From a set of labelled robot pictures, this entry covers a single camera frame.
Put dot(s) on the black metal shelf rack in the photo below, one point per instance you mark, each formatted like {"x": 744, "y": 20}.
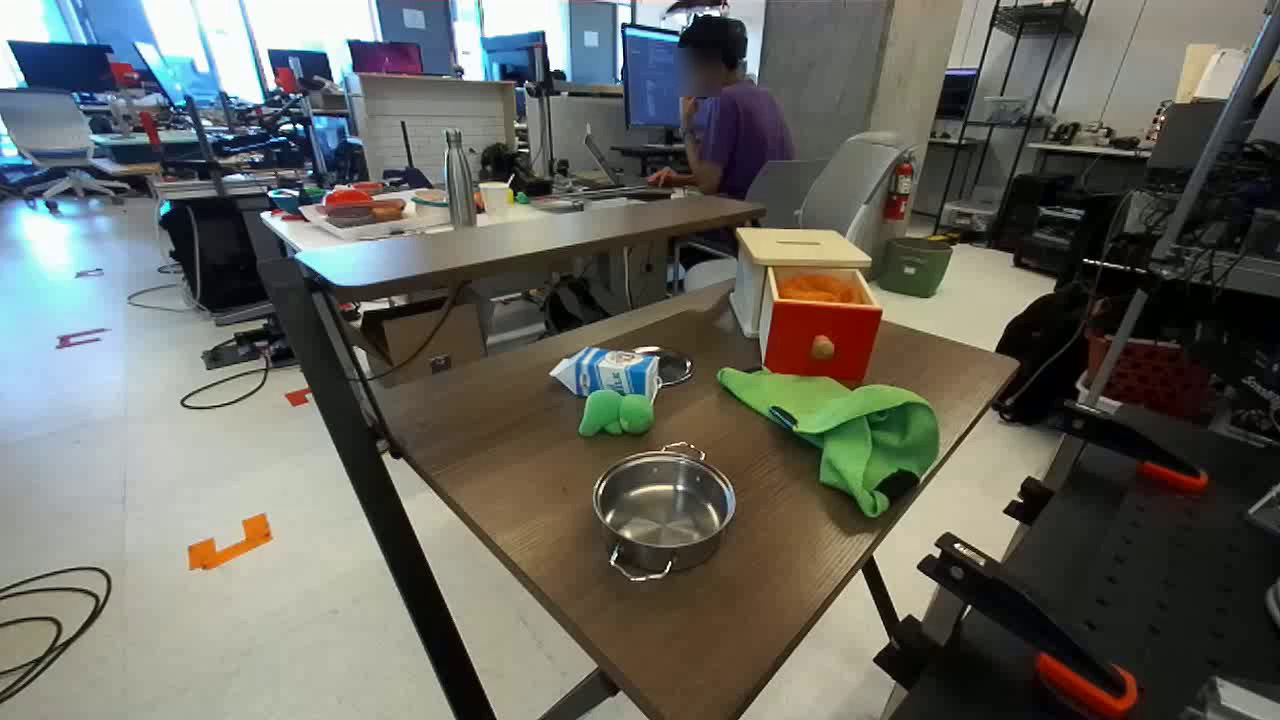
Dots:
{"x": 1024, "y": 123}

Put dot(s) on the grey slanted metal pole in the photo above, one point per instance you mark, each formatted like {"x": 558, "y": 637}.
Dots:
{"x": 1183, "y": 201}

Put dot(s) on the light grey desk chair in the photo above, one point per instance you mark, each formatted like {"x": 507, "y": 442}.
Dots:
{"x": 841, "y": 187}

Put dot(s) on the white desk partition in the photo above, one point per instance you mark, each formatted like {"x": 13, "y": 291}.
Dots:
{"x": 432, "y": 126}

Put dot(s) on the wooden box with slot lid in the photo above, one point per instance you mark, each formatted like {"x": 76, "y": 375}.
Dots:
{"x": 796, "y": 247}

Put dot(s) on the black perforated mounting board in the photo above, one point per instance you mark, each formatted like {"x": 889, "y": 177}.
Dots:
{"x": 1163, "y": 586}

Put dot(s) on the green plush toy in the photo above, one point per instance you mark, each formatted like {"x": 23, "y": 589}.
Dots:
{"x": 614, "y": 414}

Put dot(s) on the brown office desk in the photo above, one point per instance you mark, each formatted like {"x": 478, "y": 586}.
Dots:
{"x": 507, "y": 234}

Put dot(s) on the red fire extinguisher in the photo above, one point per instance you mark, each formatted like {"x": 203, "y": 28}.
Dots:
{"x": 897, "y": 191}

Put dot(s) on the small steel pot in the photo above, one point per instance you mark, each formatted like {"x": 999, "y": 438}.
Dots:
{"x": 660, "y": 507}

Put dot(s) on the orange bowl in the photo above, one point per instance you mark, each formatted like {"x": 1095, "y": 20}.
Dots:
{"x": 357, "y": 201}

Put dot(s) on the black backpack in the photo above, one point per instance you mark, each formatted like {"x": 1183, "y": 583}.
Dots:
{"x": 1045, "y": 352}

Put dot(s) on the green cloth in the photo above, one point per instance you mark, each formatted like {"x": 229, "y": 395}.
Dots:
{"x": 865, "y": 435}

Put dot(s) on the red perforated crate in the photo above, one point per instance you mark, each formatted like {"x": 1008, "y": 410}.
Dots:
{"x": 1145, "y": 378}

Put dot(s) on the cardboard box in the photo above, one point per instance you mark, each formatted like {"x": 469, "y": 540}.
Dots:
{"x": 420, "y": 337}

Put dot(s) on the white paper cup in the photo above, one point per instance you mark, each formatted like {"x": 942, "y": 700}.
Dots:
{"x": 494, "y": 197}

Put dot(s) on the person in purple shirt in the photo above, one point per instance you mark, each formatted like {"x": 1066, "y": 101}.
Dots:
{"x": 740, "y": 133}

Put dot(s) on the steel water bottle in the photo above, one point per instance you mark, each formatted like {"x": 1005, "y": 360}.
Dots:
{"x": 461, "y": 181}

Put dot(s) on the red wooden drawer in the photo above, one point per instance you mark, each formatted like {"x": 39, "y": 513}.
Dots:
{"x": 823, "y": 337}

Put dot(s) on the green plastic bin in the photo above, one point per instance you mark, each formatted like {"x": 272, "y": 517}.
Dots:
{"x": 914, "y": 266}

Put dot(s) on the computer monitor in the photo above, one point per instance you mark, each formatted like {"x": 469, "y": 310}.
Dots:
{"x": 655, "y": 83}

